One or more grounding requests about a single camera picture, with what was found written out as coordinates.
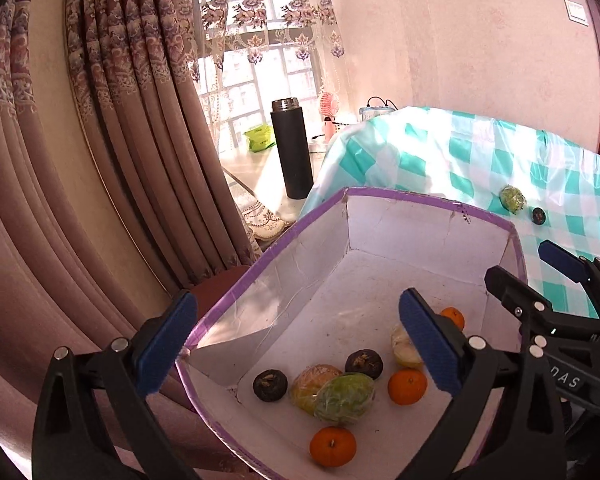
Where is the green fruit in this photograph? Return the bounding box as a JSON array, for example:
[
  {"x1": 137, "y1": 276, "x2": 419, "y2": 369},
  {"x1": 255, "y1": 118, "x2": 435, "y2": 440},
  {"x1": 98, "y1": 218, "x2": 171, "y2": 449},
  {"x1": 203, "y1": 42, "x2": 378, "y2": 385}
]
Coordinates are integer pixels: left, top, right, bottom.
[
  {"x1": 500, "y1": 185, "x2": 527, "y2": 214},
  {"x1": 314, "y1": 373, "x2": 375, "y2": 426}
]

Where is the large orange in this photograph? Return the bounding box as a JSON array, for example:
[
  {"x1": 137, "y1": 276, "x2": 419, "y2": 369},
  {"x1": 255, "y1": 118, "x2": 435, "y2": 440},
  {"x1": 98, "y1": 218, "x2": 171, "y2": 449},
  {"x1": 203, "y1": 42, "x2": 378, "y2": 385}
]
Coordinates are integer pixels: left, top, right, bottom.
[{"x1": 388, "y1": 368, "x2": 428, "y2": 406}]

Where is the half apple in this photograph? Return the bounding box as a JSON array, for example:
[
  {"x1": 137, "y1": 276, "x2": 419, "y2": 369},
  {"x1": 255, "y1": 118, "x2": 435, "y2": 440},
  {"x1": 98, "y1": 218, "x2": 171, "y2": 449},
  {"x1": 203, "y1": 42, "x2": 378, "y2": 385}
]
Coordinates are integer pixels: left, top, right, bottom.
[{"x1": 390, "y1": 325, "x2": 424, "y2": 368}]

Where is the dark brown fruit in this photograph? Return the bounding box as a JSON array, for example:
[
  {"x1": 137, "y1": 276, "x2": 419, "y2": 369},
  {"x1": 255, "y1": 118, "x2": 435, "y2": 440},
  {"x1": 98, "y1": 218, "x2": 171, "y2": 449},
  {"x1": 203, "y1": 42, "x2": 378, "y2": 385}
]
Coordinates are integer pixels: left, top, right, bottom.
[
  {"x1": 344, "y1": 349, "x2": 384, "y2": 380},
  {"x1": 252, "y1": 368, "x2": 288, "y2": 403}
]

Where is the small mandarin orange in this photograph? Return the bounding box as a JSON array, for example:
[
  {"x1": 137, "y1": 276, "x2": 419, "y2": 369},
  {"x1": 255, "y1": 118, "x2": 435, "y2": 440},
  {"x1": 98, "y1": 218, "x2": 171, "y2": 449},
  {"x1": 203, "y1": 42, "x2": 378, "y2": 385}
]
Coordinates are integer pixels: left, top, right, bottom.
[{"x1": 309, "y1": 427, "x2": 358, "y2": 468}]

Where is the teal checkered tablecloth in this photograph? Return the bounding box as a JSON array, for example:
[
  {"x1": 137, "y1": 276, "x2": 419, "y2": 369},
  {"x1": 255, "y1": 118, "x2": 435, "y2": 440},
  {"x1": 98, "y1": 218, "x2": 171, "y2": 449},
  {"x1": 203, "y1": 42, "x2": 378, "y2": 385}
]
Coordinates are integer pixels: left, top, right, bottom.
[{"x1": 302, "y1": 106, "x2": 600, "y2": 318}]

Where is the white box purple trim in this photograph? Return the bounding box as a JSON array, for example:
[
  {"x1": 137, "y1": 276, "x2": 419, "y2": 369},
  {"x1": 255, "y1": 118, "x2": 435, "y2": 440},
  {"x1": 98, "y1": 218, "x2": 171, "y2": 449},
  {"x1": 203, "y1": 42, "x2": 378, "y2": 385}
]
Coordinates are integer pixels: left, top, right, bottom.
[{"x1": 178, "y1": 188, "x2": 527, "y2": 479}]

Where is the wrapped yellow-green fruit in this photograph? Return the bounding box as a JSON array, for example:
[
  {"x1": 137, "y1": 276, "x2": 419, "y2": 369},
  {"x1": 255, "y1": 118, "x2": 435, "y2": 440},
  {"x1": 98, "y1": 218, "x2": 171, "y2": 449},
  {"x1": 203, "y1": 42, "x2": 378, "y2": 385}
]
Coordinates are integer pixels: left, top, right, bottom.
[{"x1": 289, "y1": 364, "x2": 342, "y2": 416}]

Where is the brown drape curtain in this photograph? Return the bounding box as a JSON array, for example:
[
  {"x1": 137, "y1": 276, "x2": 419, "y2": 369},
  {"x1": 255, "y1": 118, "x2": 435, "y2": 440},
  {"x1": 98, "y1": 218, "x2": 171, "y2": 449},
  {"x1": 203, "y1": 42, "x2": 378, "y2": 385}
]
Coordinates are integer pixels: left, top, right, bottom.
[{"x1": 0, "y1": 0, "x2": 256, "y2": 455}]

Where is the black thermos bottle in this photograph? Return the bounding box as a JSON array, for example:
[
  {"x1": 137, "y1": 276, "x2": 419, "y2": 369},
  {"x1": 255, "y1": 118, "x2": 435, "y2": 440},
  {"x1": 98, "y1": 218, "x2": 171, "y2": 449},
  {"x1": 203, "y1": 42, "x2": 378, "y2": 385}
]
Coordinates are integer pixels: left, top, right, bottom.
[{"x1": 271, "y1": 98, "x2": 314, "y2": 200}]

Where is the white side table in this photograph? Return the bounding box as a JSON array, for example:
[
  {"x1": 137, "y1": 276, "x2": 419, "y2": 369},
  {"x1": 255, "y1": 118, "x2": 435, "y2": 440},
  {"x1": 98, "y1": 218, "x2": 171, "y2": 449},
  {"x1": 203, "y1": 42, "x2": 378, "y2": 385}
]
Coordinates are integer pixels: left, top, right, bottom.
[{"x1": 220, "y1": 145, "x2": 304, "y2": 222}]

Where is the floral lace curtain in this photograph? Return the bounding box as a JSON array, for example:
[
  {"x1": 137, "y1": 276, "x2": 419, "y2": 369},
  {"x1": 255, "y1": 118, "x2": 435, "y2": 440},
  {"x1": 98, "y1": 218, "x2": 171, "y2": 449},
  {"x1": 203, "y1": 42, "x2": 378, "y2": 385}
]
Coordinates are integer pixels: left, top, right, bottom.
[{"x1": 189, "y1": 0, "x2": 344, "y2": 154}]

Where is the white wall switch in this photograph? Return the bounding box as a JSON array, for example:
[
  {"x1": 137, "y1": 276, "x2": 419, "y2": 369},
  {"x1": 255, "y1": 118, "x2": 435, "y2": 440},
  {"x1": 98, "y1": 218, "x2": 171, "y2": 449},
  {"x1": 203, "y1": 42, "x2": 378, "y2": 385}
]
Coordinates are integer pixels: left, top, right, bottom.
[{"x1": 565, "y1": 0, "x2": 588, "y2": 27}]

